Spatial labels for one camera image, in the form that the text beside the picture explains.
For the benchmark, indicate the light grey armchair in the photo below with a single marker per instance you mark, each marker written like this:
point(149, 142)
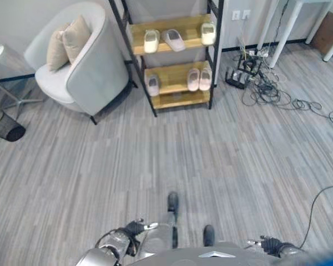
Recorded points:
point(77, 63)

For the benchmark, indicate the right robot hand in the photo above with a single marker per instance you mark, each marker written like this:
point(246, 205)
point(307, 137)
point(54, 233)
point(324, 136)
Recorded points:
point(267, 244)

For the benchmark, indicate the grey slipper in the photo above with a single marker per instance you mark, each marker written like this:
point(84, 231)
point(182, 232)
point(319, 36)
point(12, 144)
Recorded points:
point(173, 39)
point(153, 84)

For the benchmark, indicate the black mesh waste bin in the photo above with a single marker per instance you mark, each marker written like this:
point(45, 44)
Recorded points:
point(5, 126)

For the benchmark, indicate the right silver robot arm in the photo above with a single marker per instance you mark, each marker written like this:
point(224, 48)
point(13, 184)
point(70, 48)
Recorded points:
point(292, 253)

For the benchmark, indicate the dark robot foot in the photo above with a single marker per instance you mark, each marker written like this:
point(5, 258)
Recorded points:
point(172, 201)
point(209, 235)

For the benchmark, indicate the wooden shoe rack black frame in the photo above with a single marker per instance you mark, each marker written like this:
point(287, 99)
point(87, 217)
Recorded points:
point(172, 55)

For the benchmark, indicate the white power strip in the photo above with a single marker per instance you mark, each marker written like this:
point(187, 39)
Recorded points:
point(259, 52)

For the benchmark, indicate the left dark robot foot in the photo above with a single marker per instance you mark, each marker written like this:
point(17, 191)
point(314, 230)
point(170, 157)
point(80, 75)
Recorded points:
point(172, 201)

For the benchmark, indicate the white wall socket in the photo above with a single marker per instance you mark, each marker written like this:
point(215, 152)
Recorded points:
point(241, 14)

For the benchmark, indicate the pink slipper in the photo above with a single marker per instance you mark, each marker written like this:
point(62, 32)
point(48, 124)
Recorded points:
point(205, 78)
point(193, 79)

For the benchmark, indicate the right dark robot foot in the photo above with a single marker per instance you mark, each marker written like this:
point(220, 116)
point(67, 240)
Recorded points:
point(209, 235)

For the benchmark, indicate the round white side table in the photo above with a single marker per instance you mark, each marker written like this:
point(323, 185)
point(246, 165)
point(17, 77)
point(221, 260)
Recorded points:
point(2, 74)

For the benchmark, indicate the beige cushion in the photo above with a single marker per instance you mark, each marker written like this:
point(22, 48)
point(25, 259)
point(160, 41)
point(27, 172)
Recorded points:
point(56, 51)
point(75, 38)

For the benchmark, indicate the cream slipper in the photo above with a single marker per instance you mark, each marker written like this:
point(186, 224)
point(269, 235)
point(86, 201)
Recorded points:
point(208, 33)
point(151, 41)

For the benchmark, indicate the silver robot torso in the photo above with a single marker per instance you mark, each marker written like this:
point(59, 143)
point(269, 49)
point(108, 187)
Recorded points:
point(199, 255)

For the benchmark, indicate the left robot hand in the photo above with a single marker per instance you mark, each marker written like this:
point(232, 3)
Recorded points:
point(135, 227)

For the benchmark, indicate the silver left robot leg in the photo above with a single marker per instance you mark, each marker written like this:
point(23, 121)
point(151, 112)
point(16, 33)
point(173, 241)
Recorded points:
point(170, 230)

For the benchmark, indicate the brown cardboard box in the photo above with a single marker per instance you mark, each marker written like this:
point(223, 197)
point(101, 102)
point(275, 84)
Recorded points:
point(328, 30)

